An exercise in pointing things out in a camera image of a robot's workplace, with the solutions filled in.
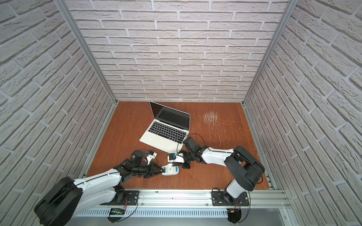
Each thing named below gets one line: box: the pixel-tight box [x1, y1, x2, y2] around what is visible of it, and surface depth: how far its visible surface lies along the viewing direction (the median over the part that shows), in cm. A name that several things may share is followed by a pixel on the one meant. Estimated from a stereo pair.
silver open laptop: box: [139, 100, 191, 154], surface depth 102 cm
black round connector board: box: [226, 208, 242, 224], surface depth 71 cm
